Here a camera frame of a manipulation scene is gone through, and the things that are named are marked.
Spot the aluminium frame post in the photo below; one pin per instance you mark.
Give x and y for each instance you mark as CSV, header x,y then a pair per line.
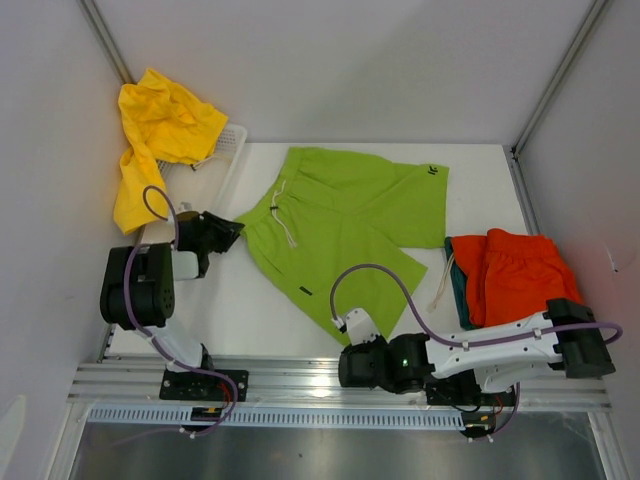
x,y
106,40
578,44

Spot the lime green shorts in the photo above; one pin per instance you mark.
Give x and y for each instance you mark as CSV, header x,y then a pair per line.
x,y
333,230

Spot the orange shorts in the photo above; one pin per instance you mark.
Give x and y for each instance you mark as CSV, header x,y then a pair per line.
x,y
512,276

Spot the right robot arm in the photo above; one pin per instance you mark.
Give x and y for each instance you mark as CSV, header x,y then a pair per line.
x,y
472,367

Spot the white plastic basket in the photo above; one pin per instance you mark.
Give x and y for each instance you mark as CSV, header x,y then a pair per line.
x,y
204,184

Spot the aluminium mounting rail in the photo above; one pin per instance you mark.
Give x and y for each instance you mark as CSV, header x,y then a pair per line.
x,y
308,383

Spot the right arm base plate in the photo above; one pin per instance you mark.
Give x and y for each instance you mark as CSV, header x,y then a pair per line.
x,y
462,391

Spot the right aluminium frame post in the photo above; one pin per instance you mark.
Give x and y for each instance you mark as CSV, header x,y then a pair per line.
x,y
578,44

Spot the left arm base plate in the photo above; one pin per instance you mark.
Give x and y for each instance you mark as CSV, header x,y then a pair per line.
x,y
189,386

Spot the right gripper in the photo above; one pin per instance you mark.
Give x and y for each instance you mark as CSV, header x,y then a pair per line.
x,y
363,348

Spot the slotted cable duct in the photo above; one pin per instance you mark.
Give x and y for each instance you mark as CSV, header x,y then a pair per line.
x,y
411,419

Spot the yellow shorts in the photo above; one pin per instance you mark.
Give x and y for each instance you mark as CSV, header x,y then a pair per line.
x,y
162,121

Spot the left aluminium frame post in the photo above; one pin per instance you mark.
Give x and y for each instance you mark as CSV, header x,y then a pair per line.
x,y
106,40

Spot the teal green shorts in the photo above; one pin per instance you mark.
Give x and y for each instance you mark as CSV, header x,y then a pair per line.
x,y
458,280

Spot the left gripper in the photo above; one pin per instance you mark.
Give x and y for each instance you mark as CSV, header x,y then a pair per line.
x,y
228,231

